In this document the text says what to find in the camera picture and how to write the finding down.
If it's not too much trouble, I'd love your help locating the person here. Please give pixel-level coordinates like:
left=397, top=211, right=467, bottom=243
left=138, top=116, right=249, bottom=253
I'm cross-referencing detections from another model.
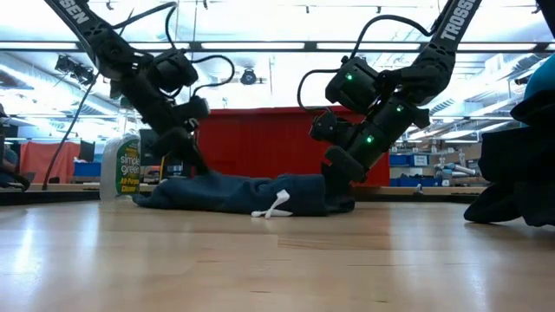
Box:
left=0, top=145, right=21, bottom=175

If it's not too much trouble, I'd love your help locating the shelf with blue bins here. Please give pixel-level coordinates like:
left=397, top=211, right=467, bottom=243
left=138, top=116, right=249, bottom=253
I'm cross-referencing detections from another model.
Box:
left=388, top=146, right=467, bottom=188

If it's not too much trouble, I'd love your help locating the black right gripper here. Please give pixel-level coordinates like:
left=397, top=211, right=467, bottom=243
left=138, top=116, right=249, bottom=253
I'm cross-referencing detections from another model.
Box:
left=323, top=95, right=433, bottom=210

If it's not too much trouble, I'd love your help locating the blue bin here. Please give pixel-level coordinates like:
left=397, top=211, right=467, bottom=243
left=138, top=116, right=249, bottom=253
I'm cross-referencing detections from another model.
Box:
left=73, top=160, right=102, bottom=179

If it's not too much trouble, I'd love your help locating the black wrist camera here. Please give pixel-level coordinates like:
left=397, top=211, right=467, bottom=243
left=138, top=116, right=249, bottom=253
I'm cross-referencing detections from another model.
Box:
left=309, top=110, right=353, bottom=146
left=184, top=95, right=212, bottom=121

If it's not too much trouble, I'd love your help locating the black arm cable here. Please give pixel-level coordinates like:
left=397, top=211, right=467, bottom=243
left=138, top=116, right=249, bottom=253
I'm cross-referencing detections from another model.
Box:
left=110, top=1, right=236, bottom=99
left=297, top=14, right=437, bottom=114

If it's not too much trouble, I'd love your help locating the navy blue garment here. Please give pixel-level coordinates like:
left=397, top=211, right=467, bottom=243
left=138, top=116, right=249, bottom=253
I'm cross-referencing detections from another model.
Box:
left=132, top=170, right=357, bottom=218

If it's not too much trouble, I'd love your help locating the long black cable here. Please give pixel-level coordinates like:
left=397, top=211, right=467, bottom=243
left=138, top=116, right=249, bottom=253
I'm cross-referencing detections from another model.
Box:
left=41, top=8, right=135, bottom=192

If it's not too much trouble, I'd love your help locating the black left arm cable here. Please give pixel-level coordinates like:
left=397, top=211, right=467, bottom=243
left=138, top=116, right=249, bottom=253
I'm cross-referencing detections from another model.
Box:
left=110, top=1, right=236, bottom=99

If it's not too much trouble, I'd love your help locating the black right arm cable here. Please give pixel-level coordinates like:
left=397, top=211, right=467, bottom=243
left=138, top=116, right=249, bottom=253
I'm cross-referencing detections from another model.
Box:
left=297, top=14, right=437, bottom=114

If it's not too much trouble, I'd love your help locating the red fabric partition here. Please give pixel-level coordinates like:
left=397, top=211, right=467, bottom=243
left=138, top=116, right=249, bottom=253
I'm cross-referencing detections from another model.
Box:
left=19, top=141, right=83, bottom=185

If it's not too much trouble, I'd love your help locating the wooden workbench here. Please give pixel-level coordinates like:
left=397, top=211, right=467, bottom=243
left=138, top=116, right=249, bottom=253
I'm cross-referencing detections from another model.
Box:
left=381, top=185, right=486, bottom=196

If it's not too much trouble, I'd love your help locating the black garment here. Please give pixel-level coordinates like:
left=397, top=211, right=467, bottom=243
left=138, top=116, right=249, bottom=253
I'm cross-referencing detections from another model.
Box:
left=463, top=88, right=555, bottom=229

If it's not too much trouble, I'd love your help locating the red plastic laundry basket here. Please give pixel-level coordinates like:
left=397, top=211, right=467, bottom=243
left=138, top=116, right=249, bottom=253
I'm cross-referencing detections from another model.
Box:
left=197, top=107, right=391, bottom=187

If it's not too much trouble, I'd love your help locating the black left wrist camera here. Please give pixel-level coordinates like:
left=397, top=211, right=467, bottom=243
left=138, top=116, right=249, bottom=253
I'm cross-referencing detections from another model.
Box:
left=184, top=95, right=212, bottom=121

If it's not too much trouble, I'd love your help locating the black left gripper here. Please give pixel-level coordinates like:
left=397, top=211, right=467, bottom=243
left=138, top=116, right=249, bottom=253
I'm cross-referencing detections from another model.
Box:
left=116, top=75, right=212, bottom=175

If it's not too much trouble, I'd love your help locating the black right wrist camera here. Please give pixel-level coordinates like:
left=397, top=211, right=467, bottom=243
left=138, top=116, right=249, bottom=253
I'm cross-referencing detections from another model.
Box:
left=309, top=110, right=353, bottom=146

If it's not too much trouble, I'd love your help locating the beige wooden table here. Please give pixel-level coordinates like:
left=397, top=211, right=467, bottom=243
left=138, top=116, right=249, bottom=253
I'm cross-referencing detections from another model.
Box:
left=0, top=181, right=157, bottom=194

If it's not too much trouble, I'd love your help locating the black ceiling camera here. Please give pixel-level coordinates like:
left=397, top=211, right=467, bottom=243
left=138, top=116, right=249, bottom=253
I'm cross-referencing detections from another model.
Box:
left=239, top=68, right=259, bottom=87
left=55, top=55, right=97, bottom=87

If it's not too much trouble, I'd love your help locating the black monitor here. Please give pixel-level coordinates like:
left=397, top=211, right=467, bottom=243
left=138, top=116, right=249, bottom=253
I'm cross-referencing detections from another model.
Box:
left=139, top=128, right=160, bottom=166

